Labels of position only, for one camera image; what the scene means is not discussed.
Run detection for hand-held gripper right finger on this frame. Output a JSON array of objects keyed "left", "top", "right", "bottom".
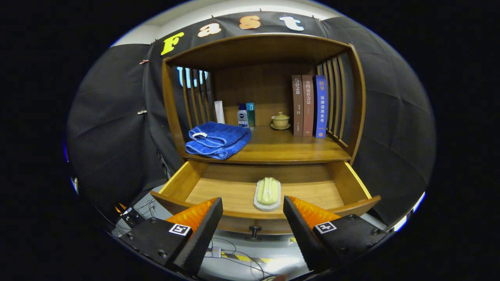
[{"left": 283, "top": 196, "right": 391, "bottom": 274}]

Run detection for green soap bar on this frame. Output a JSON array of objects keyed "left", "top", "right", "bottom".
[{"left": 257, "top": 178, "right": 279, "bottom": 206}]

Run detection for wooden countertop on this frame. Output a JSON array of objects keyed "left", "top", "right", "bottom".
[{"left": 184, "top": 126, "right": 351, "bottom": 164}]

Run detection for beige lidded teacup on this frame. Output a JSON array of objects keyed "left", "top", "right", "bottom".
[{"left": 271, "top": 112, "right": 291, "bottom": 130}]

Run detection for wooden drawer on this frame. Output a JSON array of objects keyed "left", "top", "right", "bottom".
[{"left": 150, "top": 160, "right": 381, "bottom": 239}]

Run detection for wooden cabinet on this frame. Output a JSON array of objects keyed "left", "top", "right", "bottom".
[{"left": 161, "top": 33, "right": 366, "bottom": 166}]

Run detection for black backdrop cloth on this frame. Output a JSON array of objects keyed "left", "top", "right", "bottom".
[{"left": 66, "top": 11, "right": 436, "bottom": 227}]

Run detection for white bottle with blue cap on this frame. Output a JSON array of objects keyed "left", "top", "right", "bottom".
[{"left": 237, "top": 104, "right": 249, "bottom": 128}]

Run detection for reddish brown book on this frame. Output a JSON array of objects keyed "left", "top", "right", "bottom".
[{"left": 302, "top": 75, "right": 315, "bottom": 137}]

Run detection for blue book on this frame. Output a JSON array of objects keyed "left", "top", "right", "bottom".
[{"left": 314, "top": 75, "right": 328, "bottom": 138}]

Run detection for blue folded towel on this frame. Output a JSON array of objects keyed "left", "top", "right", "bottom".
[{"left": 185, "top": 121, "right": 252, "bottom": 160}]

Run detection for black electronics box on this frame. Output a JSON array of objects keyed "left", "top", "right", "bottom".
[{"left": 114, "top": 203, "right": 146, "bottom": 229}]

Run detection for black floor cables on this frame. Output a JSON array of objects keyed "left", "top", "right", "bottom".
[{"left": 203, "top": 236, "right": 278, "bottom": 279}]

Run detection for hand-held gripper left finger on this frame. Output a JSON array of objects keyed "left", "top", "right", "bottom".
[{"left": 119, "top": 197, "right": 223, "bottom": 276}]

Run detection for dark brown book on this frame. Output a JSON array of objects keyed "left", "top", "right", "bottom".
[{"left": 292, "top": 75, "right": 304, "bottom": 137}]

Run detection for white soap dish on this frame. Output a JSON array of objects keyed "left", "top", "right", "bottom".
[{"left": 254, "top": 178, "right": 281, "bottom": 212}]

